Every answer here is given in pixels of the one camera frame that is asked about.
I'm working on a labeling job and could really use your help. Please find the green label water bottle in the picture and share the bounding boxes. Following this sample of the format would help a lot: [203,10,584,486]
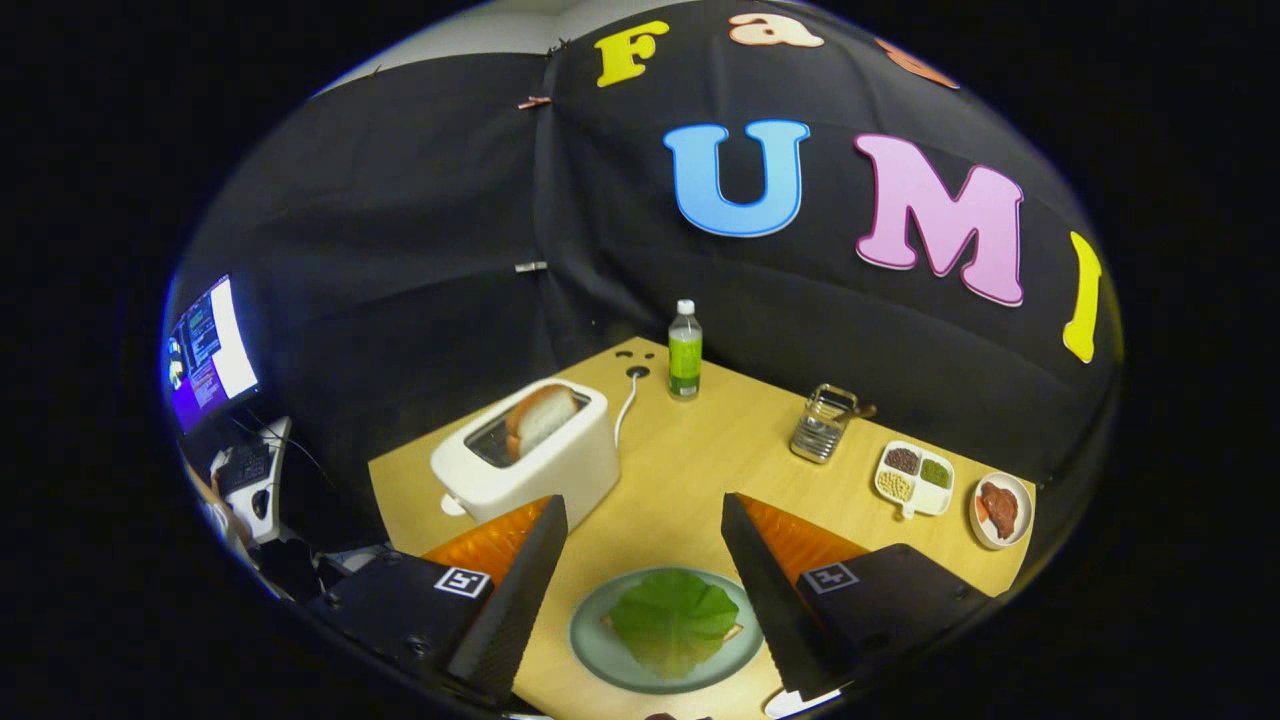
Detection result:
[667,299,704,401]

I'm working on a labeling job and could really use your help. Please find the computer monitor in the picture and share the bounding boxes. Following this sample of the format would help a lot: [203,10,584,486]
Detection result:
[165,275,261,433]

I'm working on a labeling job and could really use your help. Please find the brown meat piece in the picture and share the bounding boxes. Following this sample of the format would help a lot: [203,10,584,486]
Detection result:
[980,482,1019,541]

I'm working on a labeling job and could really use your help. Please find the square white plate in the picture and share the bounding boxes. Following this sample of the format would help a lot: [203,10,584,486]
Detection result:
[765,685,841,719]

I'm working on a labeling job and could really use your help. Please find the divided white dish with beans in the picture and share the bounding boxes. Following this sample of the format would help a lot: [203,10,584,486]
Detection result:
[872,440,956,521]

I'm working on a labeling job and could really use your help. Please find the white toaster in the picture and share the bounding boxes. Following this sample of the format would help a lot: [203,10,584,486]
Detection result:
[430,377,622,530]

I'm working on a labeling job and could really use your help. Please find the metal wire utensil holder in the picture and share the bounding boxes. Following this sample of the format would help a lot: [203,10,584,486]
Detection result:
[789,384,861,465]

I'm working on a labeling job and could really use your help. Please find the black backdrop cloth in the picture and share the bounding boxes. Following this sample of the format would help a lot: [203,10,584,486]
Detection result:
[165,0,1126,561]

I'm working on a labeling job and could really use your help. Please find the white side table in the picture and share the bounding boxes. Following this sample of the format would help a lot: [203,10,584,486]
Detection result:
[210,415,293,546]

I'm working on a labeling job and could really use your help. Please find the round white plate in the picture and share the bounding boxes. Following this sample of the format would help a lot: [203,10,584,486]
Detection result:
[968,472,1035,551]

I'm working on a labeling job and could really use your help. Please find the white toaster cable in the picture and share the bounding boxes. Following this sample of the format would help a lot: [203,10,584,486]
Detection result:
[613,370,641,448]

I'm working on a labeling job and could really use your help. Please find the pale green round plate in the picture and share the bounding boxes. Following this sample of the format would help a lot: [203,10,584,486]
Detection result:
[569,565,766,696]

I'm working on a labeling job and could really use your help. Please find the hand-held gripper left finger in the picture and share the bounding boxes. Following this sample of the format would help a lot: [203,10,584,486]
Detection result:
[310,494,569,709]

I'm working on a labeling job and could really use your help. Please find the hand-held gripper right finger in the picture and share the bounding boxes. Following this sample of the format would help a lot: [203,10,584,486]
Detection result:
[720,492,993,703]

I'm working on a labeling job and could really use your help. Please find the green lettuce leaf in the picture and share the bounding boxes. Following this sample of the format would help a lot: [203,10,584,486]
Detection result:
[608,568,741,679]

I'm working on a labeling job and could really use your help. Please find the black keyboard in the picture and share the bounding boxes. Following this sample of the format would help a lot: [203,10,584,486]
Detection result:
[215,440,273,498]

